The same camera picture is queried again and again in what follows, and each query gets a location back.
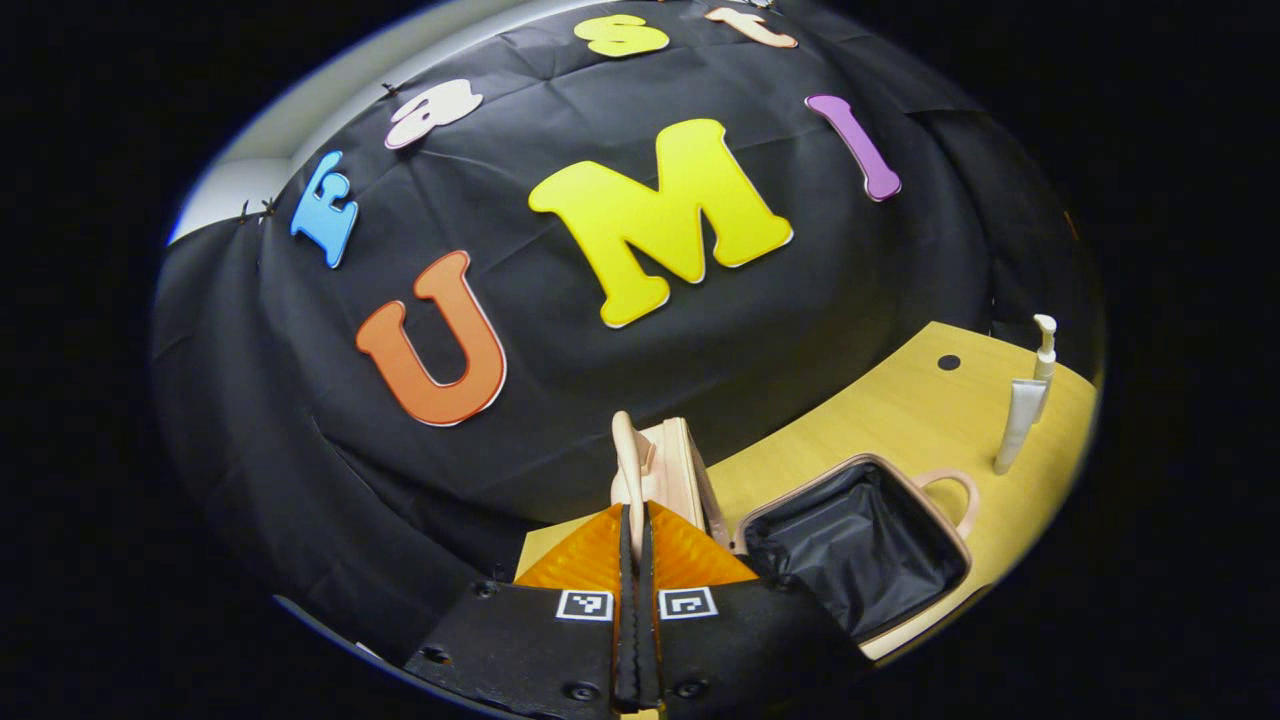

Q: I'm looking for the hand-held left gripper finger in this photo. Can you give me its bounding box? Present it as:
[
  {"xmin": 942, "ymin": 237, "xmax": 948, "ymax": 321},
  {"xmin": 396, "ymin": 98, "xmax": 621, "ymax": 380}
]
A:
[
  {"xmin": 638, "ymin": 502, "xmax": 873, "ymax": 716},
  {"xmin": 403, "ymin": 503, "xmax": 641, "ymax": 720}
]

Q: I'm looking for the pink suitcase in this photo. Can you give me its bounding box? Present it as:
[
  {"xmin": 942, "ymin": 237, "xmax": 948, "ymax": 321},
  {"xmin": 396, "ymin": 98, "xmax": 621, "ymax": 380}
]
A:
[{"xmin": 610, "ymin": 410, "xmax": 979, "ymax": 649}]

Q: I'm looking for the black backdrop cloth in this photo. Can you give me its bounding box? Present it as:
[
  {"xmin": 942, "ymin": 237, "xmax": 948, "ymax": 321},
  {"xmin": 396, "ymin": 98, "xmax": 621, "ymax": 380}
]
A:
[{"xmin": 150, "ymin": 0, "xmax": 1106, "ymax": 661}]

